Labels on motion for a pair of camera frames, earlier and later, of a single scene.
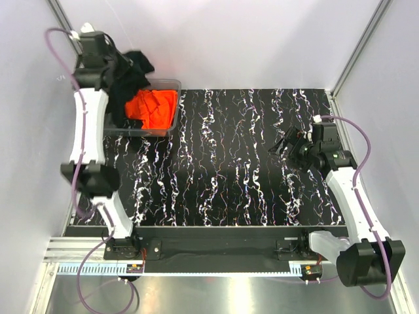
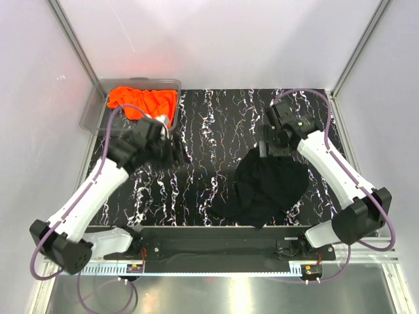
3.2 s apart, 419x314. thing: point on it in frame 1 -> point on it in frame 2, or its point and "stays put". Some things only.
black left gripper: x=125 y=63 -> x=179 y=156
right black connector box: x=309 y=272 stays put
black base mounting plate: x=244 y=249 stays put
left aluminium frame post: x=64 y=20 stays put
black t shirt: x=132 y=79 -> x=264 y=187
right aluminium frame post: x=380 y=12 stays put
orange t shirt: x=157 y=108 stays put
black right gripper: x=296 y=139 -> x=266 y=133
